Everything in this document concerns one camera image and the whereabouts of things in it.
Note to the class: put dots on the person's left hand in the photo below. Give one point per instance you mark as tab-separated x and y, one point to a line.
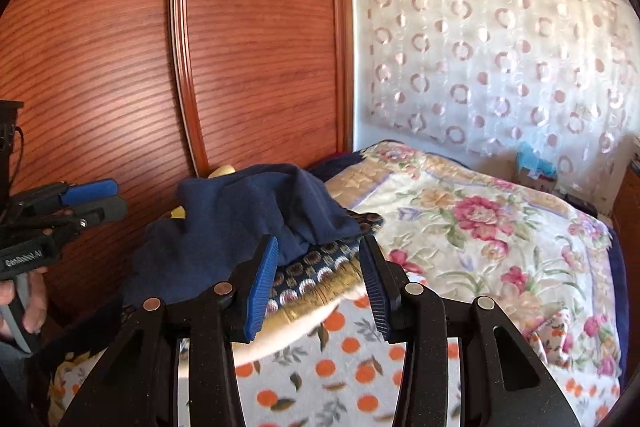
39	302

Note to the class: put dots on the wooden headboard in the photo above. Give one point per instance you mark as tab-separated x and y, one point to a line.
250	32

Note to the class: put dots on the navy fleece garment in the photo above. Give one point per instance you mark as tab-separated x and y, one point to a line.
260	197

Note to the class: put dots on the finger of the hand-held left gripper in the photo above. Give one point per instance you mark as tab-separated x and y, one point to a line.
90	191
107	209

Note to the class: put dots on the navy printed t-shirt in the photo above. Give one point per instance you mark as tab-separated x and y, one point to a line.
190	257

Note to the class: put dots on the white circle-patterned curtain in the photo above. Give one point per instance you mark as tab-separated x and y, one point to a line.
500	57

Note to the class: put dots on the brown wooden cabinet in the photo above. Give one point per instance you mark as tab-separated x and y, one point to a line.
630	207

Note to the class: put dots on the floral blanket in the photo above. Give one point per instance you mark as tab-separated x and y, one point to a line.
475	232

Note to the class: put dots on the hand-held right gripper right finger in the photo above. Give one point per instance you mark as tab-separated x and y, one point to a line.
375	294

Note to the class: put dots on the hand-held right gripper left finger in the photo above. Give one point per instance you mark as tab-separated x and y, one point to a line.
260	294

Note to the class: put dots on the blue box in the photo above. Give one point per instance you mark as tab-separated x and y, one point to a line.
532	159

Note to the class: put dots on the gold patterned pillow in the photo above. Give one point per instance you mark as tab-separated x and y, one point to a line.
320	296

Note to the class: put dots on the orange-print bed sheet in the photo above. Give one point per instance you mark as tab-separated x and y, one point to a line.
340	382

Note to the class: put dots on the cream pillow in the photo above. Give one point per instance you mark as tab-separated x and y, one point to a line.
295	332

